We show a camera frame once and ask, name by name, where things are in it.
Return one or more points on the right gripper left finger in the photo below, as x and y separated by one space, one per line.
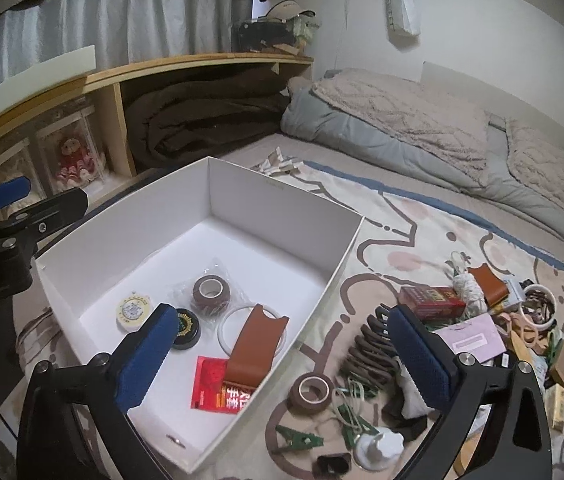
51 444

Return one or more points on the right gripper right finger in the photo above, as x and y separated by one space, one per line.
515 442

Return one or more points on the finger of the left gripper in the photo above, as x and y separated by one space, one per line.
14 190

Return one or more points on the round yellow tape measure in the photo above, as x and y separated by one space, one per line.
133 311

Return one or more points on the red disposable gloves packet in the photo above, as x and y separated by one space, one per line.
211 393

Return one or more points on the black gold round tin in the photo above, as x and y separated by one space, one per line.
189 332

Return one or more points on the bagged brown tape roll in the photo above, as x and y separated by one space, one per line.
210 293

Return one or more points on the orange leather card holder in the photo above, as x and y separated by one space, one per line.
253 353

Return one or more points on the yellow tissue pack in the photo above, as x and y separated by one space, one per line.
554 404

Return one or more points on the doll in red dress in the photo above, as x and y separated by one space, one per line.
77 165

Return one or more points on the wooden shelf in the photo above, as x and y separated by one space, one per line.
90 111

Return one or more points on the pink scissors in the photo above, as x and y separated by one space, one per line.
510 323

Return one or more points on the purple notebook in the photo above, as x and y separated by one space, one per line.
478 336

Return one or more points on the black stand block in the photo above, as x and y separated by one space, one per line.
408 428

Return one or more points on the white bowl of clips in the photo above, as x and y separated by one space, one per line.
538 307

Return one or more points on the white suction knob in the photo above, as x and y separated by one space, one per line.
377 452

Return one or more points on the brown leather pouch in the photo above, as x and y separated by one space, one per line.
494 289

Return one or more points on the dark red box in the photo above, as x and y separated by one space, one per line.
432 303

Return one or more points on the brown coiled hair clip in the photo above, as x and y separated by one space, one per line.
372 358

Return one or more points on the patterned pink white blanket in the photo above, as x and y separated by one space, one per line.
402 241

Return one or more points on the small black square cup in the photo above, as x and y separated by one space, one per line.
333 466

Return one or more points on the grey curtain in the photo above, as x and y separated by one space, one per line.
121 31

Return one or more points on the green clothespin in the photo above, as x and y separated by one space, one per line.
296 441

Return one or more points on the dark brown folded blanket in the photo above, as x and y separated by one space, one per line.
194 118

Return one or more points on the white cardboard shoe box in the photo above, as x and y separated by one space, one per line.
214 238

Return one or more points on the grey duvet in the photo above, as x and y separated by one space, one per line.
310 119

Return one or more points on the right beige quilted pillow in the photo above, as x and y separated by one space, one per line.
535 162

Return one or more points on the beige quilted pillow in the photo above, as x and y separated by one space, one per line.
535 162
450 128

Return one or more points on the left beige quilted pillow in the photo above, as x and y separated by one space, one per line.
450 128

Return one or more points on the white cap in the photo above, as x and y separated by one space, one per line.
287 10

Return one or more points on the white hanging bag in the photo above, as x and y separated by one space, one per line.
403 18

